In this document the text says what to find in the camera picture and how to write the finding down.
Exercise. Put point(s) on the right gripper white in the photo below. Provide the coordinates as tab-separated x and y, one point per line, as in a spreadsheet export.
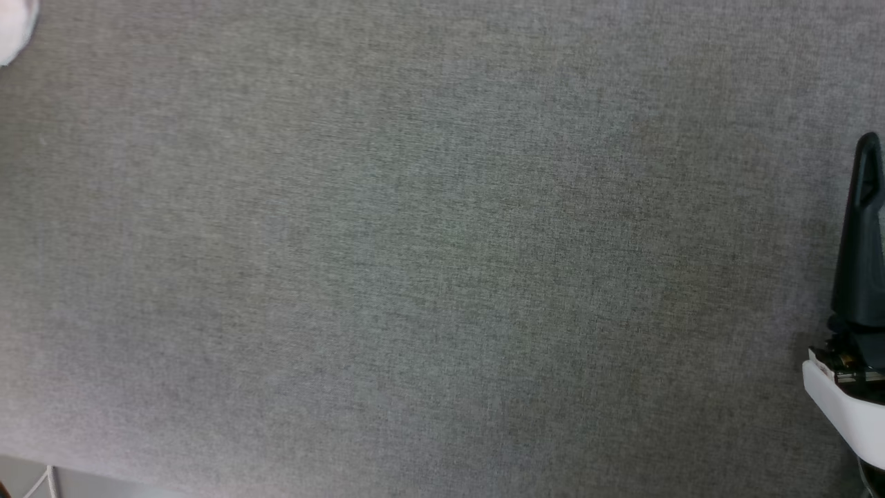
854	411

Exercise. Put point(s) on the grey fabric sofa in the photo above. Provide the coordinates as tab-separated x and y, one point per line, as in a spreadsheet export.
429	249

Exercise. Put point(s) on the red and white garment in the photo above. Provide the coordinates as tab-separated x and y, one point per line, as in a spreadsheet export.
14	28

